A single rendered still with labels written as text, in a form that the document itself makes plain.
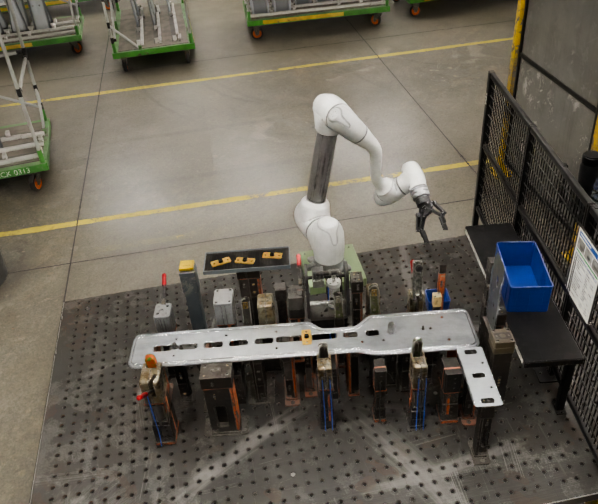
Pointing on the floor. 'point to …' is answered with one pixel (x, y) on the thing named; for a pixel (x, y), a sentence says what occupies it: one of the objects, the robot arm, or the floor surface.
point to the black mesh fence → (563, 269)
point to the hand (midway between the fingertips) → (435, 234)
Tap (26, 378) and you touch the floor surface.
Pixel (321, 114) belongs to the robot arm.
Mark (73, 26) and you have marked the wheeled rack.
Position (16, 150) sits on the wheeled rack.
